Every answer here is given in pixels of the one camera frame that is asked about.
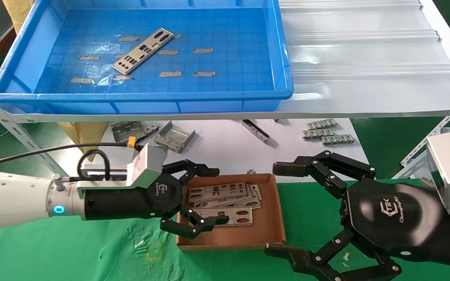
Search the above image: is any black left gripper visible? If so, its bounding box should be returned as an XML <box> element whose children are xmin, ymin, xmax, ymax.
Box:
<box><xmin>84</xmin><ymin>159</ymin><xmax>230</xmax><ymax>239</ymax></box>

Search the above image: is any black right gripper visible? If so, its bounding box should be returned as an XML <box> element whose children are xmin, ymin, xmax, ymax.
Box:
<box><xmin>264</xmin><ymin>151</ymin><xmax>450</xmax><ymax>281</ymax></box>

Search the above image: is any silver metal IO shield plate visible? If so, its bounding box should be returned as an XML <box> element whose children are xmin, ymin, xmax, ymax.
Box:
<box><xmin>188</xmin><ymin>181</ymin><xmax>249</xmax><ymax>205</ymax></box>
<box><xmin>193</xmin><ymin>183</ymin><xmax>263</xmax><ymax>209</ymax></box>
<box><xmin>188</xmin><ymin>206</ymin><xmax>253</xmax><ymax>228</ymax></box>
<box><xmin>112</xmin><ymin>28</ymin><xmax>175</xmax><ymax>75</ymax></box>
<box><xmin>225</xmin><ymin>197</ymin><xmax>262</xmax><ymax>209</ymax></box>

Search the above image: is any brown cardboard box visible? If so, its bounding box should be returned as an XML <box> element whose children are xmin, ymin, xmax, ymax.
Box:
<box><xmin>176</xmin><ymin>173</ymin><xmax>287</xmax><ymax>251</ymax></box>

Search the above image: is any blue plastic tray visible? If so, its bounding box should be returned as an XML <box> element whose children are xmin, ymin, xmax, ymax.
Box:
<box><xmin>0</xmin><ymin>0</ymin><xmax>294</xmax><ymax>114</ymax></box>

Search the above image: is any white paper sheet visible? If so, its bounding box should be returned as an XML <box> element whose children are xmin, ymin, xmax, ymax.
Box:
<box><xmin>84</xmin><ymin>118</ymin><xmax>376</xmax><ymax>187</ymax></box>

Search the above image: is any small toothed metal strip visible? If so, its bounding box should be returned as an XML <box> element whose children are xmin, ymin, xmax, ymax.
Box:
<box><xmin>302</xmin><ymin>129</ymin><xmax>336</xmax><ymax>140</ymax></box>
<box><xmin>321</xmin><ymin>134</ymin><xmax>355</xmax><ymax>146</ymax></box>
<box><xmin>307</xmin><ymin>119</ymin><xmax>338</xmax><ymax>130</ymax></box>

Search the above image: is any small slotted metal plate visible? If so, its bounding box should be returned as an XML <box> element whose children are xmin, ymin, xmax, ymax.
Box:
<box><xmin>133</xmin><ymin>123</ymin><xmax>160</xmax><ymax>145</ymax></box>

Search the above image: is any green table cloth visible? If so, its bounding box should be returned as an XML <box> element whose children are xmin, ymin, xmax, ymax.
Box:
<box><xmin>0</xmin><ymin>179</ymin><xmax>450</xmax><ymax>281</ymax></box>

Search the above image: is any long narrow metal bar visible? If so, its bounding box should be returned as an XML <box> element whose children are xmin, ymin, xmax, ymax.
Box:
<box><xmin>242</xmin><ymin>119</ymin><xmax>270</xmax><ymax>143</ymax></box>

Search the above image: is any perforated steel shelf angle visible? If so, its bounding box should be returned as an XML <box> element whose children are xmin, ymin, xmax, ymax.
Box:
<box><xmin>391</xmin><ymin>116</ymin><xmax>450</xmax><ymax>180</ymax></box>
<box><xmin>400</xmin><ymin>113</ymin><xmax>450</xmax><ymax>167</ymax></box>
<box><xmin>0</xmin><ymin>80</ymin><xmax>69</xmax><ymax>178</ymax></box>

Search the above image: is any yellow woven bag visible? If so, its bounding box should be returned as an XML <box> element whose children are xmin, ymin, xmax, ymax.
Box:
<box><xmin>57</xmin><ymin>122</ymin><xmax>109</xmax><ymax>162</ymax></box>

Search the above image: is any white corrugated shelf board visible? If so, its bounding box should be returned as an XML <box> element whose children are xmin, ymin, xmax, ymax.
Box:
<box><xmin>10</xmin><ymin>0</ymin><xmax>450</xmax><ymax>124</ymax></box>

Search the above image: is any yellow woven sack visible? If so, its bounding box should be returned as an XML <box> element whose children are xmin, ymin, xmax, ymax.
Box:
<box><xmin>2</xmin><ymin>0</ymin><xmax>36</xmax><ymax>34</ymax></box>

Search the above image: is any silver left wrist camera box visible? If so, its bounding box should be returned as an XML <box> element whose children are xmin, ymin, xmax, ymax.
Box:
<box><xmin>77</xmin><ymin>144</ymin><xmax>168</xmax><ymax>191</ymax></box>

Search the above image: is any grey folded metal bracket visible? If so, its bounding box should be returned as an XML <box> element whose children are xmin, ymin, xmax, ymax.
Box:
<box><xmin>154</xmin><ymin>121</ymin><xmax>196</xmax><ymax>153</ymax></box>

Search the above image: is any looped black cable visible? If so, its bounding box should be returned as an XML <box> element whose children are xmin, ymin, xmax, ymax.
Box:
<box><xmin>77</xmin><ymin>149</ymin><xmax>111</xmax><ymax>182</ymax></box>

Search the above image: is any grey stamped metal bracket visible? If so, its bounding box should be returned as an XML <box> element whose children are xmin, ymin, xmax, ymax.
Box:
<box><xmin>111</xmin><ymin>121</ymin><xmax>144</xmax><ymax>147</ymax></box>

